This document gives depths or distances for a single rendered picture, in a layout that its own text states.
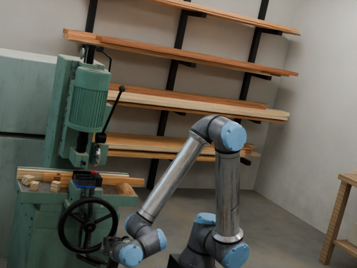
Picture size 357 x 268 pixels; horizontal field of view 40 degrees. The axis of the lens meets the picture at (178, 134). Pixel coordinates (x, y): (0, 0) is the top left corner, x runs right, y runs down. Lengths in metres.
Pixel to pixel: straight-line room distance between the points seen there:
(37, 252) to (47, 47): 2.67
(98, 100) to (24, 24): 2.43
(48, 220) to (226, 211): 0.89
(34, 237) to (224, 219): 0.94
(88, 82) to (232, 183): 0.86
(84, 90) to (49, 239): 0.76
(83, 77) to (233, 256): 1.12
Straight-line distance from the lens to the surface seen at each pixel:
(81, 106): 2.52
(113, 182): 2.75
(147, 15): 5.23
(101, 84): 2.50
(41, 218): 2.56
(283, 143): 6.13
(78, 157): 2.60
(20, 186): 2.55
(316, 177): 5.73
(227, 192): 2.24
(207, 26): 5.57
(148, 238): 2.14
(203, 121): 2.21
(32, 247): 2.62
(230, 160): 2.16
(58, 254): 2.67
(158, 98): 4.88
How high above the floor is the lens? 1.78
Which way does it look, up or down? 12 degrees down
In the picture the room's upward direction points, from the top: 12 degrees clockwise
